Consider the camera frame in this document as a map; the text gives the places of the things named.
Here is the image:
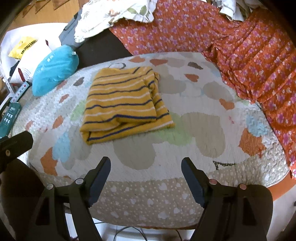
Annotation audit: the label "yellow striped knit sweater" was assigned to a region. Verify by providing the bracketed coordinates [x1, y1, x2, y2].
[80, 66, 175, 145]

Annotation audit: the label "green remote control box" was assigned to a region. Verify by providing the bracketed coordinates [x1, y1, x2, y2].
[0, 102, 22, 138]

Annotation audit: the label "white colourful dotted strip box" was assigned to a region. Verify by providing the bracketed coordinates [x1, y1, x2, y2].
[10, 81, 31, 103]

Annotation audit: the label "white yellow plastic bag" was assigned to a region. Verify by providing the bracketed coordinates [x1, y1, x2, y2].
[9, 37, 52, 84]

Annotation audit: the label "turquoise small pillow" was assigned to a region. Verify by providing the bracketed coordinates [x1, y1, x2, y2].
[32, 45, 79, 97]

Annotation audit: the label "grey flat box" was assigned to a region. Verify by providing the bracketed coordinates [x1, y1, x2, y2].
[59, 9, 82, 49]

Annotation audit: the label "white patchwork heart quilt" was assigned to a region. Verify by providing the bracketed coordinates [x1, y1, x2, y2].
[11, 52, 289, 228]

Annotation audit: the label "white leaf print cloth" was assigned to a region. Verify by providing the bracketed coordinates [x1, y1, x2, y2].
[74, 0, 158, 43]

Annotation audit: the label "orange floral fabric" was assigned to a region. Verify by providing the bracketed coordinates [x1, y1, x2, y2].
[111, 1, 295, 175]

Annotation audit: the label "black cable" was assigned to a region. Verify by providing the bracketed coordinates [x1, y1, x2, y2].
[92, 220, 186, 241]

